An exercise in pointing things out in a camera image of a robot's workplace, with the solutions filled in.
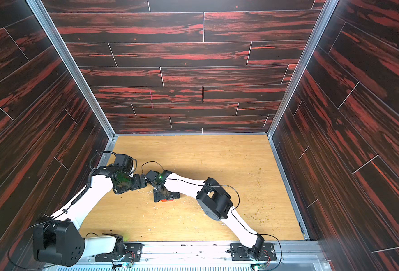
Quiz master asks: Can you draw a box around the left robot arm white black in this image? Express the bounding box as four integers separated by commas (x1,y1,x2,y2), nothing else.
33,164,146,267

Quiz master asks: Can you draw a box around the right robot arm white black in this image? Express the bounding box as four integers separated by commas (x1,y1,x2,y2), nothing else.
144,170,264,260

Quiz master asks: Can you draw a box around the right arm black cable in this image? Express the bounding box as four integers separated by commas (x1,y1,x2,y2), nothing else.
141,160,164,173

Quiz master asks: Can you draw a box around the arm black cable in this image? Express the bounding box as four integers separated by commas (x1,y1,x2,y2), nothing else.
70,150,119,207
141,160,164,173

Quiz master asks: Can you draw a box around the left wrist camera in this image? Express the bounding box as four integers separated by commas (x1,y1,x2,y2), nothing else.
113,154,135,174

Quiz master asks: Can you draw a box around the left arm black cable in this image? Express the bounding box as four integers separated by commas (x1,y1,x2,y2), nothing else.
70,150,119,207

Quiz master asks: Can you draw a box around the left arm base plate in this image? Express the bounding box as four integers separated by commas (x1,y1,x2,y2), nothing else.
95,243,144,263

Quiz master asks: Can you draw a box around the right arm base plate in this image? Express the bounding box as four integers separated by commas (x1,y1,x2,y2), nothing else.
227,242,277,262

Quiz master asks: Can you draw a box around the aluminium front rail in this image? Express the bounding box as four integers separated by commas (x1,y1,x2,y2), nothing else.
43,241,332,271

